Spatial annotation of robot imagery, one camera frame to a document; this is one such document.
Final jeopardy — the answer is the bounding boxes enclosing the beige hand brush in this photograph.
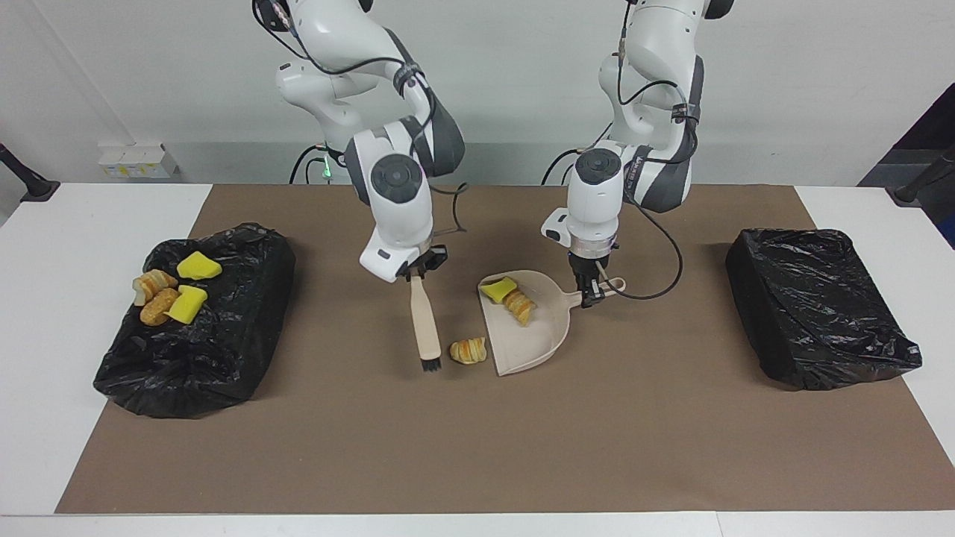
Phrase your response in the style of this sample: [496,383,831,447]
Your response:
[409,274,442,373]

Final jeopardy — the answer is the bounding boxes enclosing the beige plastic dustpan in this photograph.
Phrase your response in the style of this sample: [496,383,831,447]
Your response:
[477,270,627,377]

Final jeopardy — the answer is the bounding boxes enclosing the golden croissant piece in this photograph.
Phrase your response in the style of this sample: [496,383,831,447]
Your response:
[133,269,180,307]
[449,337,487,365]
[503,290,537,327]

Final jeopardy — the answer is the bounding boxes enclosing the yellow sponge piece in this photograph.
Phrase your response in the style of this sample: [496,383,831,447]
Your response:
[166,285,209,325]
[479,277,519,304]

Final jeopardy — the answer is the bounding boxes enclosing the green and yellow sponge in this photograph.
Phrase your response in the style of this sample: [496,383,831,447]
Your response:
[176,251,223,281]

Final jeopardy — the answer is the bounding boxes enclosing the brown bread roll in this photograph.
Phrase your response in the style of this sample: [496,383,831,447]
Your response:
[140,288,181,327]

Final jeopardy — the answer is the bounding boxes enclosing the black bag lined bin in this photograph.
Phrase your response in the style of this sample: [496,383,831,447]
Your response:
[93,222,297,419]
[725,228,923,391]

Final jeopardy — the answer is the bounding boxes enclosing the brown paper table mat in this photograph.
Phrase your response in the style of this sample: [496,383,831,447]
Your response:
[56,184,955,514]

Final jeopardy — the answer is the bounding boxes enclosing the white power strip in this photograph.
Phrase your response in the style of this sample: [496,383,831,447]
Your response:
[98,144,180,180]

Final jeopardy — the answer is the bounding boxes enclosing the black pole stand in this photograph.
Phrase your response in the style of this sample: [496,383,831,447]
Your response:
[0,143,60,202]
[894,145,955,204]

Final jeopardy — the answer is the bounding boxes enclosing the black base cable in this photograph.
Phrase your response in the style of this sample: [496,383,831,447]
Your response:
[289,145,329,185]
[541,147,581,185]

